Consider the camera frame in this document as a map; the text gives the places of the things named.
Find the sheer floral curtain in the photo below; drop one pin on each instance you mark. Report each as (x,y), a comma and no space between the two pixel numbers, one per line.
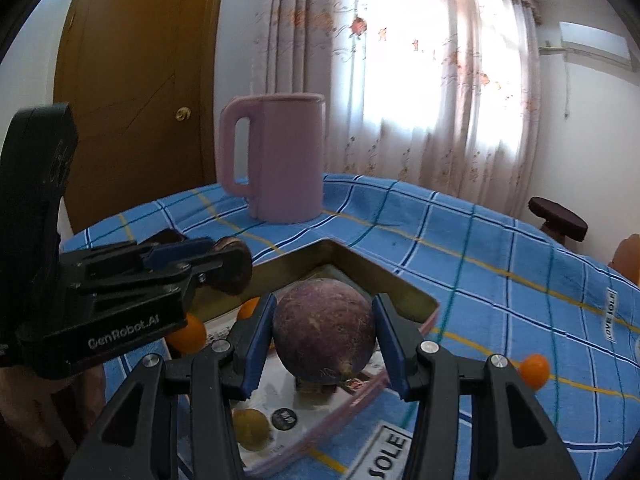
(400,85)

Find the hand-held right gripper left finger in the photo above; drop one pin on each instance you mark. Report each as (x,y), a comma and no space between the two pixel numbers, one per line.
(260,340)

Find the purple passion fruit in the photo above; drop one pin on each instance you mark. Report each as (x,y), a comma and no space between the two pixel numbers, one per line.
(325,330)

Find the blue plaid tablecloth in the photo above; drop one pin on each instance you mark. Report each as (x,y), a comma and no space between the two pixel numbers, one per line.
(475,270)

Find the dark round stool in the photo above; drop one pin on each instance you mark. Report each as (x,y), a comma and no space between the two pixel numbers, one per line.
(557,215)

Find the brown wooden door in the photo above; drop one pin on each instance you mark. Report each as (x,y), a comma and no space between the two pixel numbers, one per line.
(140,60)

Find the pink electric kettle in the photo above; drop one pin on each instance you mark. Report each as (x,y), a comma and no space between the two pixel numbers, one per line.
(285,160)

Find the small yellow round fruit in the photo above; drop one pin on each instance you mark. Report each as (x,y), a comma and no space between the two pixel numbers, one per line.
(252,430)

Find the pink metal tin box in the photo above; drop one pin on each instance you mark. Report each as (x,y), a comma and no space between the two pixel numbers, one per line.
(360,272)

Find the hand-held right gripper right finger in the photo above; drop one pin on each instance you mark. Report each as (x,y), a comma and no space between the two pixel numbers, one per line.
(390,340)

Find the orange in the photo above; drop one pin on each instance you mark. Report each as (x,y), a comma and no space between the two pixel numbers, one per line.
(246,309)
(192,335)
(535,367)

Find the white air conditioner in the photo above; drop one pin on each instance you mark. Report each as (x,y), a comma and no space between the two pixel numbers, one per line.
(595,42)

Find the dark brown round fruit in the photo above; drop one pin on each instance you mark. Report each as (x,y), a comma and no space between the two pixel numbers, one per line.
(237,272)

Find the brown leather armchair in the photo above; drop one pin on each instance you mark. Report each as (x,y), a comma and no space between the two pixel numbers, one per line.
(630,260)

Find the person's left hand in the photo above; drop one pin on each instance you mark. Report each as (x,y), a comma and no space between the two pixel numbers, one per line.
(50,410)

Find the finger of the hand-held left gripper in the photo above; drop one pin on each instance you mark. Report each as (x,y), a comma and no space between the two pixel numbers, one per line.
(175,252)
(205,267)

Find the brass door knob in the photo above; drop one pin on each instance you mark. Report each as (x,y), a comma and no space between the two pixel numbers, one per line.
(182,114)

